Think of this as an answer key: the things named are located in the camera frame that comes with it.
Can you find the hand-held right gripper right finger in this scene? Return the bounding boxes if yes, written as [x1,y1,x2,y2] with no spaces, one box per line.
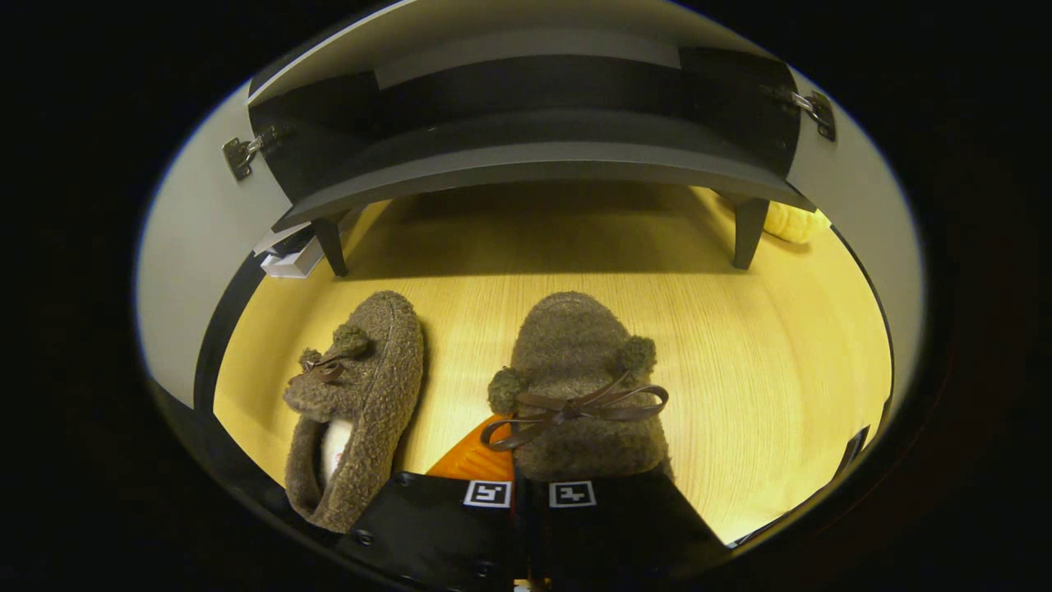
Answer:
[523,463,729,589]

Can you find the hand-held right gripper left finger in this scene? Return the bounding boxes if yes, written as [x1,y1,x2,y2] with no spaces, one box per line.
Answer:
[337,414,520,589]

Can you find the brown fuzzy shoe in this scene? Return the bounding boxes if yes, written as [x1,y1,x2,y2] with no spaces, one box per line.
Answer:
[284,290,426,534]
[481,290,675,483]

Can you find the grey shoe cabinet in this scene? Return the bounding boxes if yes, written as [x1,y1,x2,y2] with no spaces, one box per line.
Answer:
[247,0,823,278]

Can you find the small white box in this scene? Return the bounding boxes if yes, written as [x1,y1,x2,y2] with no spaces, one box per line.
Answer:
[253,222,326,280]

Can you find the yellow plush toy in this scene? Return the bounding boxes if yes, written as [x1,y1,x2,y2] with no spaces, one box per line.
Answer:
[764,201,832,246]

